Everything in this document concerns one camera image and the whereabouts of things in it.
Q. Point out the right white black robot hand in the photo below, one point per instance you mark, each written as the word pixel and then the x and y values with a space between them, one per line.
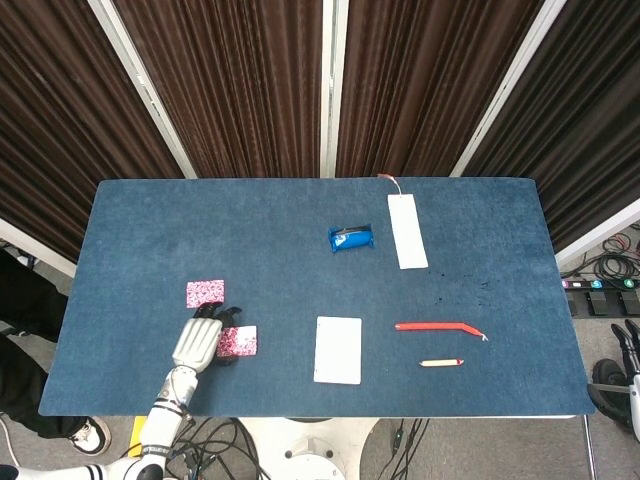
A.
pixel 636 400

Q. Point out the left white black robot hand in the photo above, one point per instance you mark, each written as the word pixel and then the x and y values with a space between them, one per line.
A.
pixel 197 342

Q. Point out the pink patterned card stack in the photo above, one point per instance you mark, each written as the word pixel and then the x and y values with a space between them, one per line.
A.
pixel 242 341
pixel 205 292

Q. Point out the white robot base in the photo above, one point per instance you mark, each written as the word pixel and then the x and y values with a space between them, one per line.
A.
pixel 310 450

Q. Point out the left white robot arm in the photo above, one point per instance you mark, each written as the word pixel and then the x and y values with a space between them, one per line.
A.
pixel 162 425

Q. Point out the grey metal table leg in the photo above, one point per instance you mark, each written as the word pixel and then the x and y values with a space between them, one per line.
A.
pixel 590 450

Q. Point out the black foot pedal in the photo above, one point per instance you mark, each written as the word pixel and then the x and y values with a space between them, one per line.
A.
pixel 630 302
pixel 577 304
pixel 601 303

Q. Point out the yellow floor tape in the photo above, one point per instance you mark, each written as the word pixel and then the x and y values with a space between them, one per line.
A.
pixel 138 430

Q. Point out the blue table cloth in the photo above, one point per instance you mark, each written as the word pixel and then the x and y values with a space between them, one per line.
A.
pixel 250 240

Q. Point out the white rectangular card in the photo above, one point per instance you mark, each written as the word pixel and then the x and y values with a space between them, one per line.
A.
pixel 338 350

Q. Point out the white black sneaker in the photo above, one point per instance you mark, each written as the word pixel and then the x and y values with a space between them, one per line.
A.
pixel 92 437

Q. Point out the black trouser leg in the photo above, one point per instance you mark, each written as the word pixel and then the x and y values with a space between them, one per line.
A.
pixel 30 300
pixel 25 390

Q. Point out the blue snack packet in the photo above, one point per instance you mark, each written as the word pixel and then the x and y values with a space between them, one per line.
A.
pixel 352 240

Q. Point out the small white box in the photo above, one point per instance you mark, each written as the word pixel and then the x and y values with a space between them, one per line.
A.
pixel 25 261

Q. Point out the cream pencil with red cap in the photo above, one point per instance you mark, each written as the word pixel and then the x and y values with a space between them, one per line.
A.
pixel 440 363

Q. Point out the red bent straw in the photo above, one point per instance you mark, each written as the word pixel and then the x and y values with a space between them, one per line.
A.
pixel 430 326

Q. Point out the white bookmark with tassel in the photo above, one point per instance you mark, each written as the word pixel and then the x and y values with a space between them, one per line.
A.
pixel 407 232

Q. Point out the brown pleated curtain panel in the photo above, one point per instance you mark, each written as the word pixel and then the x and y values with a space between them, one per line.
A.
pixel 590 125
pixel 240 75
pixel 50 125
pixel 425 75

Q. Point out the white screen base rail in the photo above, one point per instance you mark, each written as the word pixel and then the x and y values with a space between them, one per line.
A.
pixel 600 232
pixel 30 245

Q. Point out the white screen frame post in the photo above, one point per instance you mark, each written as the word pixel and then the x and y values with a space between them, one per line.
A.
pixel 332 85
pixel 515 85
pixel 145 95

